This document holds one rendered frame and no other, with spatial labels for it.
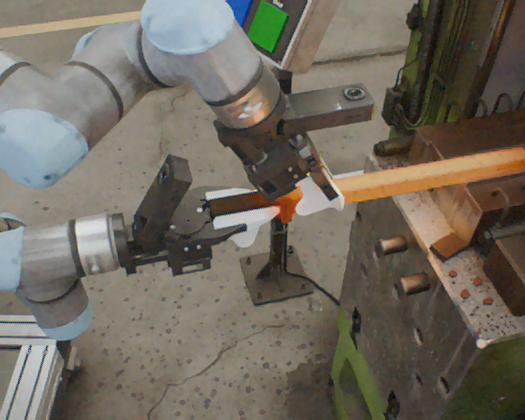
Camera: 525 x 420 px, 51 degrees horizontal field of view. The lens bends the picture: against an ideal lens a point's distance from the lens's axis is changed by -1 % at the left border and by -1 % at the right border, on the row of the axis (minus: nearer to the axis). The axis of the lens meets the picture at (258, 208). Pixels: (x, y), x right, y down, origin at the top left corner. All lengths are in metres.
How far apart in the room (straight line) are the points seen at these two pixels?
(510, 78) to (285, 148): 0.52
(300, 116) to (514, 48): 0.49
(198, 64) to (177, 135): 1.91
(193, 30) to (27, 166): 0.19
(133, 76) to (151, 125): 1.94
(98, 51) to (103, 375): 1.31
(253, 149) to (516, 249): 0.37
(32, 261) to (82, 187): 1.59
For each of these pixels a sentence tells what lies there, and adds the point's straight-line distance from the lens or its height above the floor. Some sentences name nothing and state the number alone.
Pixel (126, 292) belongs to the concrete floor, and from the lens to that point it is 1.90.
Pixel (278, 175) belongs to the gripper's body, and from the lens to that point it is 0.65.
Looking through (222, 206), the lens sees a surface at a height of 1.02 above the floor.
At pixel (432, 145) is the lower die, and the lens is 0.87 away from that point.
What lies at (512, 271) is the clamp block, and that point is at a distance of 0.76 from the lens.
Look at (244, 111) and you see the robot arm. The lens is 0.56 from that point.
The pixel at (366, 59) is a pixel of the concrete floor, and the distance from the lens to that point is 2.96.
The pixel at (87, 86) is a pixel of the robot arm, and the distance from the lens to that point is 0.54.
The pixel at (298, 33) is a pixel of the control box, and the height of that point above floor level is 1.02.
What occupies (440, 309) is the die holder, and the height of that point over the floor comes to 0.87.
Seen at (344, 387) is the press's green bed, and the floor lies 0.16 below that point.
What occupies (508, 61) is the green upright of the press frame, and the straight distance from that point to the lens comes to 1.02.
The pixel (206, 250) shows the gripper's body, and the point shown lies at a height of 0.97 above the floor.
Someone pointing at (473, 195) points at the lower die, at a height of 0.99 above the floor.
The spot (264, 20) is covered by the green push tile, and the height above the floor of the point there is 1.02.
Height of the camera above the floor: 1.53
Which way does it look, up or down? 47 degrees down
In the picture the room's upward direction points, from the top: straight up
